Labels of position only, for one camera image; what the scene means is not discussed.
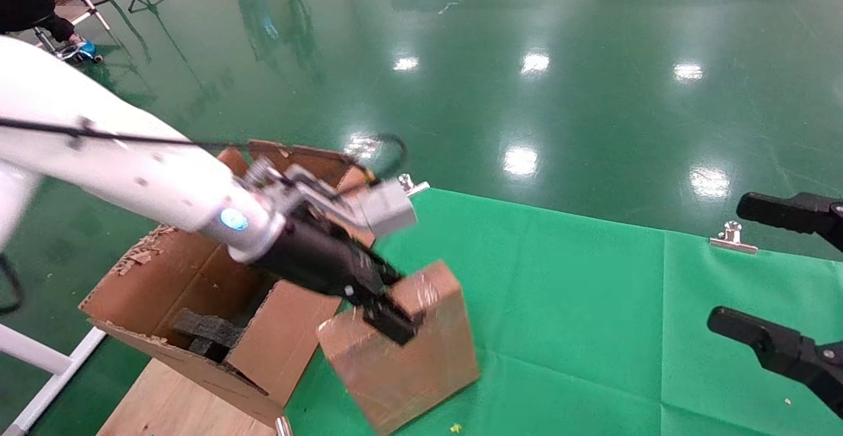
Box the green cloth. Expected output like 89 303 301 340
283 188 843 436

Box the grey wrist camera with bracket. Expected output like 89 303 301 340
283 165 418 239

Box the black foam block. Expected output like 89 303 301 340
170 308 248 362

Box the white metal frame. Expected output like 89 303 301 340
0 324 107 436

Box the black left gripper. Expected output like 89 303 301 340
252 214 425 347

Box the wheeled metal stool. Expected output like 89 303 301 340
33 28 103 65

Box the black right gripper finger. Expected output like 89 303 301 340
736 192 843 253
707 306 843 418

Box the black cable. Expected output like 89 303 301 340
0 117 408 315

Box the small taped cardboard box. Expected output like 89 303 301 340
317 259 481 435

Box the large open cardboard carton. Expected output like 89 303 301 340
79 140 399 427

